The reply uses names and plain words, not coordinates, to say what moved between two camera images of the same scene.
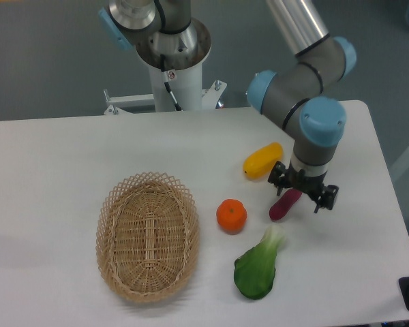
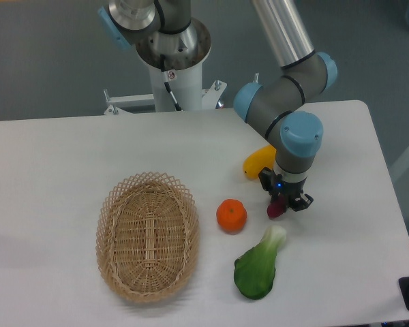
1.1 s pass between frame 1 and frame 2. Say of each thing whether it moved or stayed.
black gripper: moved
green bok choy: stayed
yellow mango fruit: stayed
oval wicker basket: stayed
